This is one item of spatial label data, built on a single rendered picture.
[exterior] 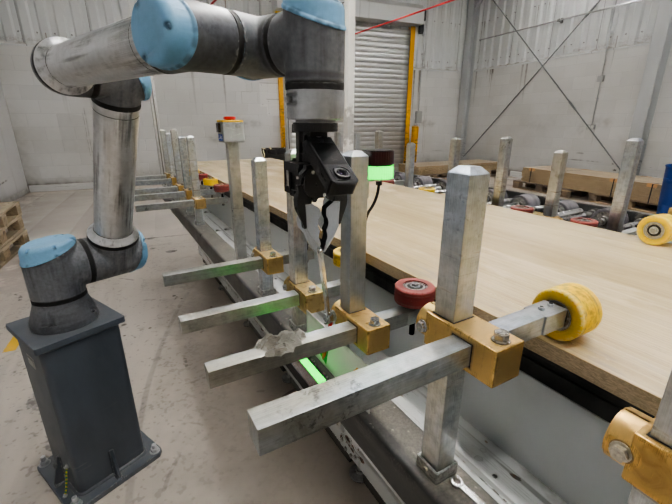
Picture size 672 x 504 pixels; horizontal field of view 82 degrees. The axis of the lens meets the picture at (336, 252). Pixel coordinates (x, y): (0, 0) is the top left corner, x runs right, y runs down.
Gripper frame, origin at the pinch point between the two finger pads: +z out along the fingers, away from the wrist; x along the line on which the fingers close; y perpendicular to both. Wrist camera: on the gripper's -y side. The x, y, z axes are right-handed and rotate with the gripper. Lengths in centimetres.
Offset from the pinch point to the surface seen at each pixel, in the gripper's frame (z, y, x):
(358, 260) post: 4.0, 0.2, -7.7
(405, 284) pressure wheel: 10.9, -0.6, -18.8
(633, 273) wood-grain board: 11, -20, -66
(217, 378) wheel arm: 16.8, -3.6, 20.1
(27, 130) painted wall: 8, 824, 139
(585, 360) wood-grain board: 10.8, -33.1, -23.8
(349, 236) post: -0.8, 0.6, -5.9
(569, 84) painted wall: -84, 421, -777
